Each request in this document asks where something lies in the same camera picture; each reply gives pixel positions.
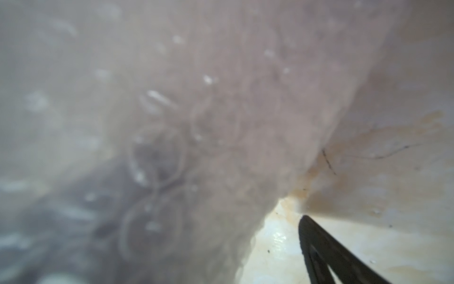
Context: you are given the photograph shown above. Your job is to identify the lavender mug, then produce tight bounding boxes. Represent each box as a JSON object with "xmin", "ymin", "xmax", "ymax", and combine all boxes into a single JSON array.
[{"xmin": 1, "ymin": 142, "xmax": 202, "ymax": 284}]

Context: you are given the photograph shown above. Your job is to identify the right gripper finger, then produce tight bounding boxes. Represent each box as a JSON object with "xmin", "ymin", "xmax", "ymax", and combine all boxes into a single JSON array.
[{"xmin": 298, "ymin": 215, "xmax": 390, "ymax": 284}]

